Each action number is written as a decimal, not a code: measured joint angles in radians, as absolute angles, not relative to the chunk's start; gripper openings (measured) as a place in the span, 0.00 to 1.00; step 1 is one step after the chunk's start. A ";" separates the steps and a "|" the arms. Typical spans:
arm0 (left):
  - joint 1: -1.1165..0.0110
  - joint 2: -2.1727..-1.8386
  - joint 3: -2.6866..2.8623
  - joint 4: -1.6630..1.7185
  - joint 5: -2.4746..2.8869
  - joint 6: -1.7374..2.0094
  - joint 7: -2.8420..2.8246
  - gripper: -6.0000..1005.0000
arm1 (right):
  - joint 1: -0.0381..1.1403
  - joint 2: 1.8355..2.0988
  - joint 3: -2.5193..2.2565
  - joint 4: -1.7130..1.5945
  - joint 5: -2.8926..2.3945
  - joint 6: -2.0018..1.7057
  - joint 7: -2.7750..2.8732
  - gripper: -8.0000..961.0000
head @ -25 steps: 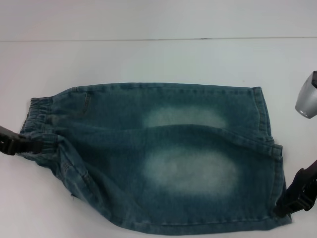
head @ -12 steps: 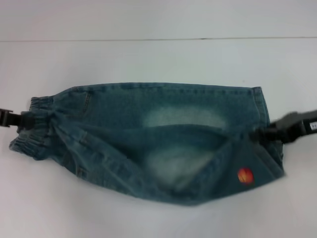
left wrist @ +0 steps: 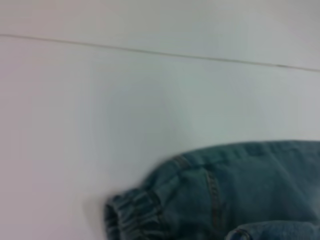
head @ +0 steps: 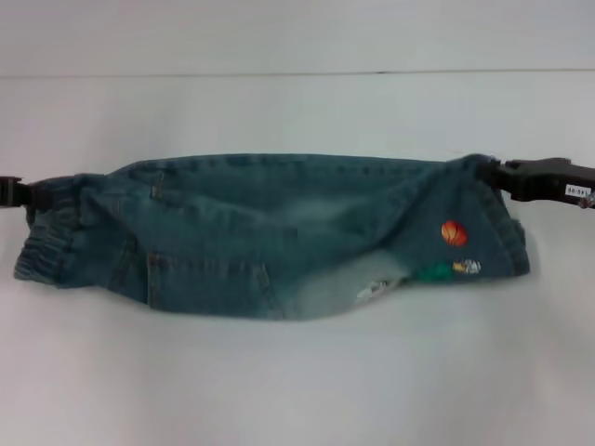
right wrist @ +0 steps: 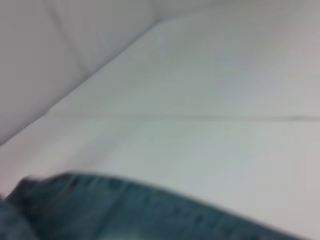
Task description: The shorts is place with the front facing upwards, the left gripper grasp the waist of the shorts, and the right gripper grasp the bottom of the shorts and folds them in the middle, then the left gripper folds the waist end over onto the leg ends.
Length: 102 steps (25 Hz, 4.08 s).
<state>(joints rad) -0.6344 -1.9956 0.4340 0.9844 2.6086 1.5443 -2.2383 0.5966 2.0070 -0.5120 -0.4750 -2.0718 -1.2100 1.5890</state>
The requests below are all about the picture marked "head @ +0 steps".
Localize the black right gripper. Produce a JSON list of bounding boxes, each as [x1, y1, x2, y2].
[[483, 157, 595, 203]]

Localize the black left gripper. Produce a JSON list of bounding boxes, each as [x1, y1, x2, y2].
[[0, 175, 54, 211]]

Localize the blue denim shorts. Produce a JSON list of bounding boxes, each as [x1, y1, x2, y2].
[[12, 151, 532, 322]]

